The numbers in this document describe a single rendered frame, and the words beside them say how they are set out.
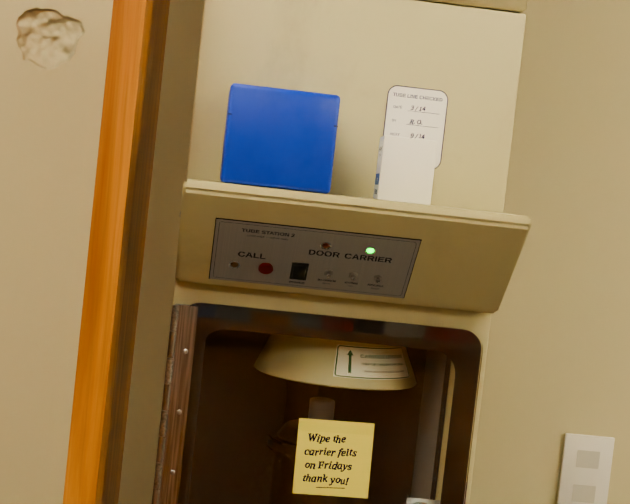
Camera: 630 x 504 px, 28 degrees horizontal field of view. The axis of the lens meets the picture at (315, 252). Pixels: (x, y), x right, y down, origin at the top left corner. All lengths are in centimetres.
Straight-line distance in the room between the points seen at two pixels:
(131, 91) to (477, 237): 34
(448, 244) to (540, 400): 62
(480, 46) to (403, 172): 17
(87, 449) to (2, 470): 56
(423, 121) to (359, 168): 8
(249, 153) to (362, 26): 20
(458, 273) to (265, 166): 22
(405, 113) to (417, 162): 10
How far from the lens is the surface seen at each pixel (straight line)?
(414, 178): 117
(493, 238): 117
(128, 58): 116
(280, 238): 116
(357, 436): 127
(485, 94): 128
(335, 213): 114
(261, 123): 114
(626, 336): 178
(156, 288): 168
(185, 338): 124
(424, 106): 126
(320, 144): 114
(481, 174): 127
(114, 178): 116
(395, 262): 119
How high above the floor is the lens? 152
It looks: 3 degrees down
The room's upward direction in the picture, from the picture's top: 6 degrees clockwise
